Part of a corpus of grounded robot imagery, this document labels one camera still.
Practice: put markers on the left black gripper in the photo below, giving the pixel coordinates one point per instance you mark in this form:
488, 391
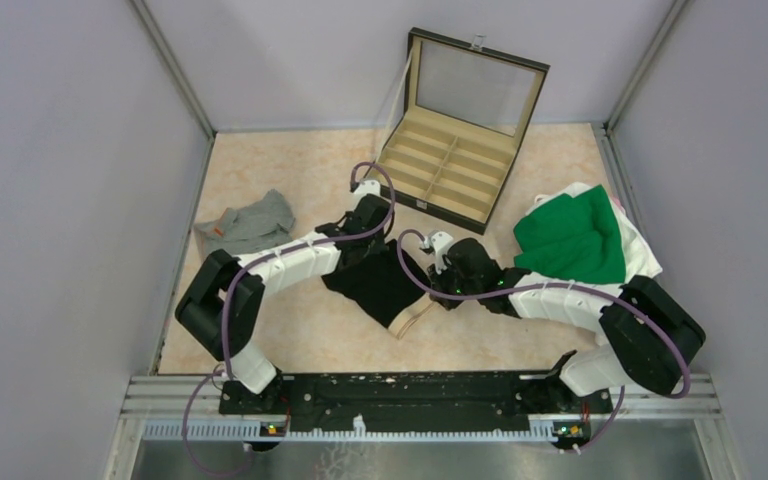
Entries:
379, 243

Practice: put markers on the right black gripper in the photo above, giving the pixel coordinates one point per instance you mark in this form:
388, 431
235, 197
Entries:
438, 278

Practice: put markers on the black underwear with beige waistband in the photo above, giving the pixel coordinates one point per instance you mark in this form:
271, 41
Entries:
381, 288

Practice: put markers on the black leather compartment box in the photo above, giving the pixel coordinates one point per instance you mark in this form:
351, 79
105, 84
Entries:
457, 127

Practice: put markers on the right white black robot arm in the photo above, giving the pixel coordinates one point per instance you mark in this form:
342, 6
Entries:
643, 335

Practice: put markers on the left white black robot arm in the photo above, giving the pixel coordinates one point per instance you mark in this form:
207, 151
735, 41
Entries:
220, 307

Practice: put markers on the grey striped underwear orange trim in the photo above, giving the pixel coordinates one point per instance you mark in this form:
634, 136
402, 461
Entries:
264, 224

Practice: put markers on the green cloth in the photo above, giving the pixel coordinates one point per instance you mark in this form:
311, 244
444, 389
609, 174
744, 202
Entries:
572, 237

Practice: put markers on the white cloth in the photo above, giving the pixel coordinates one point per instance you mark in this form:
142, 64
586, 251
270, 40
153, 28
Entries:
639, 257

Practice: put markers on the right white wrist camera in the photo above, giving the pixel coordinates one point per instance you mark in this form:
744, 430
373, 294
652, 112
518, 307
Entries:
437, 243

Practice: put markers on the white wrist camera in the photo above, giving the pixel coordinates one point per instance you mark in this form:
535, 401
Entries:
437, 243
366, 187

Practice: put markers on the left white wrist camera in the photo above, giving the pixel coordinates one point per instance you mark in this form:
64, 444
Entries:
366, 187

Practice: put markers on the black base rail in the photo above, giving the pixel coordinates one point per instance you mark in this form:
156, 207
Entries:
458, 402

